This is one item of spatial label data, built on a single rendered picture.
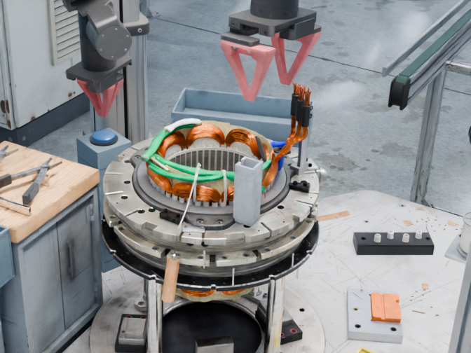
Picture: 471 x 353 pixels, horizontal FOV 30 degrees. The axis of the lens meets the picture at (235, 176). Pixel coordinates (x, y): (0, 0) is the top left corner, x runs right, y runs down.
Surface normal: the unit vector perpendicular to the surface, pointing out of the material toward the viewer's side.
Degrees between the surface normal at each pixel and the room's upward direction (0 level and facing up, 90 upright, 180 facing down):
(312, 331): 0
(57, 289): 90
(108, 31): 93
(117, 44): 93
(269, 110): 90
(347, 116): 0
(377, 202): 0
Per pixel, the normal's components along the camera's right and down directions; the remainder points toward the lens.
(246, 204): -0.47, 0.43
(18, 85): 0.86, 0.28
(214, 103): -0.16, 0.49
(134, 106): 0.39, 0.48
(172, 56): 0.04, -0.87
